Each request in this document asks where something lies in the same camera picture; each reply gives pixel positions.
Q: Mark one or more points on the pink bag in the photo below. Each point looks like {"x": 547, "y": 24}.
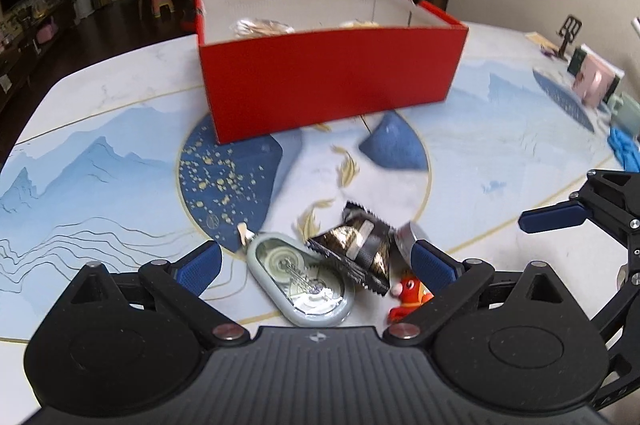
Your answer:
{"x": 46, "y": 31}

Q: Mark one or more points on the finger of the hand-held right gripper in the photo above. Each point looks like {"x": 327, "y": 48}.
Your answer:
{"x": 631, "y": 279}
{"x": 550, "y": 216}

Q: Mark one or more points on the black gold snack packet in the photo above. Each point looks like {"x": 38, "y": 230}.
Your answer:
{"x": 360, "y": 250}

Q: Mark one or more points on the pink box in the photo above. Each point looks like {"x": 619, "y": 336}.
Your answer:
{"x": 595, "y": 80}

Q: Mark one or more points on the red cardboard box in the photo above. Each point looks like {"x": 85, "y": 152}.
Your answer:
{"x": 325, "y": 80}

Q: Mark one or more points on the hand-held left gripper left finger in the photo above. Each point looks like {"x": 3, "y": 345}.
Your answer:
{"x": 202, "y": 265}

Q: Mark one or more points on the dark television cabinet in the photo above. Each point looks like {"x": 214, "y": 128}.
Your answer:
{"x": 30, "y": 50}

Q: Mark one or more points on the black phone stand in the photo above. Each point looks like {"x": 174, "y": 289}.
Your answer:
{"x": 569, "y": 32}

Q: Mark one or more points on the clear wrapped snack packet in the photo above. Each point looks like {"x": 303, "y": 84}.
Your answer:
{"x": 262, "y": 27}

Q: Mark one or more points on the pale green mug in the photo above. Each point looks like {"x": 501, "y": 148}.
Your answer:
{"x": 626, "y": 112}

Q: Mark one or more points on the pink plastic stool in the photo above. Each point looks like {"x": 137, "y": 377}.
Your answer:
{"x": 161, "y": 2}

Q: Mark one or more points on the blue cloth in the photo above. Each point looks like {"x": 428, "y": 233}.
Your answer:
{"x": 626, "y": 147}

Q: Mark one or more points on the silver metal cylinder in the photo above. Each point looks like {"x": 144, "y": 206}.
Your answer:
{"x": 406, "y": 237}

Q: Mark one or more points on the dark green box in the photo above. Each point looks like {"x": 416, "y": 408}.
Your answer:
{"x": 577, "y": 61}

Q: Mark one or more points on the red fish toy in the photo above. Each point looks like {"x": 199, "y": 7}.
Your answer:
{"x": 407, "y": 292}

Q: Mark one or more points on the grey correction tape dispenser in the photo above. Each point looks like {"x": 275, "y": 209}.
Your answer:
{"x": 295, "y": 285}

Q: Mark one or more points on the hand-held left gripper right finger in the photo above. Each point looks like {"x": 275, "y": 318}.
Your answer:
{"x": 432, "y": 267}

